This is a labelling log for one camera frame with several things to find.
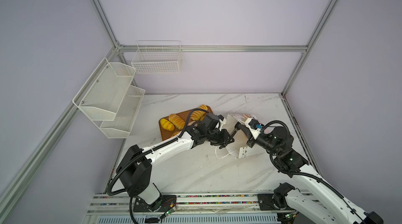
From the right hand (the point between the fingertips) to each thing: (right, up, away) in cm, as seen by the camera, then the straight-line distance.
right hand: (239, 124), depth 71 cm
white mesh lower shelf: (-66, -4, +19) cm, 68 cm away
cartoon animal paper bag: (+1, -12, +4) cm, 12 cm away
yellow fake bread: (-41, -3, +28) cm, 49 cm away
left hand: (-3, -9, +5) cm, 10 cm away
